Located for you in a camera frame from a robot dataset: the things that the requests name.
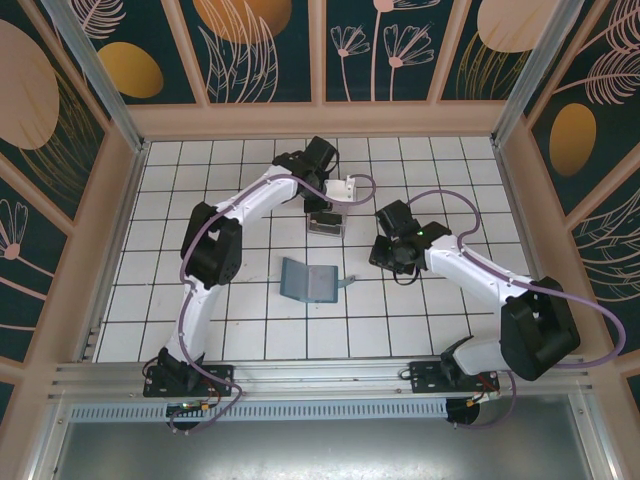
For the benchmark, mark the black credit card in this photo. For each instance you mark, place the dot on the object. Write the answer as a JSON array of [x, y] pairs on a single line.
[[325, 230], [326, 220]]

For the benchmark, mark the clear acrylic box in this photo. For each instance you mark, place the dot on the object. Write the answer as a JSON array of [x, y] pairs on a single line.
[[310, 231]]

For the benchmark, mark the teal card holder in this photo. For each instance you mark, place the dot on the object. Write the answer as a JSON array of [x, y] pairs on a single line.
[[300, 280]]

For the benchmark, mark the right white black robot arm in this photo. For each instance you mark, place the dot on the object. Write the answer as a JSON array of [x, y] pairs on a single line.
[[465, 265]]

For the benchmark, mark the grey metal sheet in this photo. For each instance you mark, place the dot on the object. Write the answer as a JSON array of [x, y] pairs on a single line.
[[320, 450]]

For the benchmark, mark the small circuit board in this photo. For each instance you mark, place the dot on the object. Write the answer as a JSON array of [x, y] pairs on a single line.
[[192, 407]]

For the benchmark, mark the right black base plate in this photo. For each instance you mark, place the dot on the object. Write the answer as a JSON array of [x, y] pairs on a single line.
[[425, 377]]

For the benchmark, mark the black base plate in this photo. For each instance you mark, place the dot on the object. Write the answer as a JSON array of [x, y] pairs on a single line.
[[425, 377], [220, 377]]

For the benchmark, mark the aluminium mounting rail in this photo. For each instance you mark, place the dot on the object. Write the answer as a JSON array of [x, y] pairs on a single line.
[[320, 375]]

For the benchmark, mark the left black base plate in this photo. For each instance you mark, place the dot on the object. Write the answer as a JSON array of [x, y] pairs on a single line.
[[220, 377]]

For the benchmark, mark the aluminium corner post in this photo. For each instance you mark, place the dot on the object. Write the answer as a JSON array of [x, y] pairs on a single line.
[[534, 75], [97, 75]]

